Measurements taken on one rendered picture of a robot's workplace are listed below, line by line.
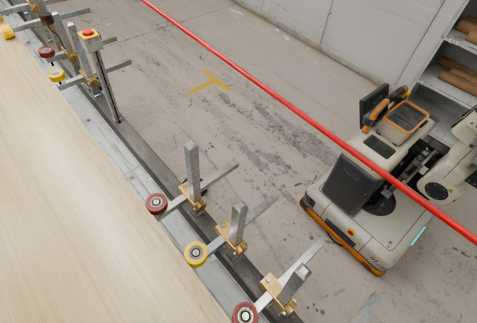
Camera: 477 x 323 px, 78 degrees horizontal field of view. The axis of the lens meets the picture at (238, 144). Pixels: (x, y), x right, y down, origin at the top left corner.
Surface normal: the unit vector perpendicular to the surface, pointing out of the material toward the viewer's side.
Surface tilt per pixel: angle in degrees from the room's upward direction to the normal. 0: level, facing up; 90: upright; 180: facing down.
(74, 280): 0
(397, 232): 0
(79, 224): 0
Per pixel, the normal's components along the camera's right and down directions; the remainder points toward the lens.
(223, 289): 0.07, -0.65
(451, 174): -0.76, 0.46
